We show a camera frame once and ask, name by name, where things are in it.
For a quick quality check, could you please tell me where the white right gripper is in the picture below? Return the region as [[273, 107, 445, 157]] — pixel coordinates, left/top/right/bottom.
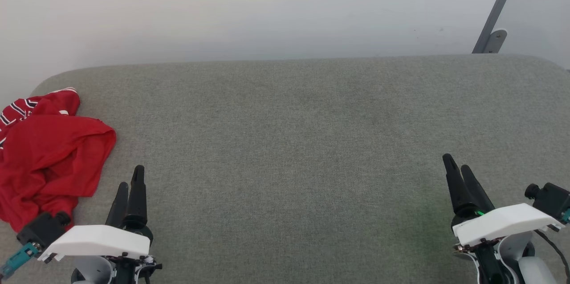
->
[[442, 154, 565, 249]]

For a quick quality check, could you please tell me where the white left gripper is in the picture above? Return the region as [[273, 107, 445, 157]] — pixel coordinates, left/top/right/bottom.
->
[[38, 165, 155, 263]]

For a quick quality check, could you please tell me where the red shirt with white stripes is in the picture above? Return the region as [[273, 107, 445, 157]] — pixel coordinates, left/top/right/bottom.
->
[[0, 88, 117, 233]]

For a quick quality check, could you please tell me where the grey fabric sofa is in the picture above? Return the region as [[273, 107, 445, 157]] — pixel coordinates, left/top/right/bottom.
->
[[0, 54, 570, 284]]

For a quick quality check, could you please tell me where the thin black cable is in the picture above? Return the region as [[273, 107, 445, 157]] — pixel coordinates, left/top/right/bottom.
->
[[533, 229, 570, 283]]

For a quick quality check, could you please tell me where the grey post mounting bracket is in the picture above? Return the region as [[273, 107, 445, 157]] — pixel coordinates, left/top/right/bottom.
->
[[483, 29, 508, 54]]

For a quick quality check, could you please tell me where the grey metal post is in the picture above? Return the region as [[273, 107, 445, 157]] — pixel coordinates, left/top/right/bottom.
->
[[472, 0, 526, 54]]

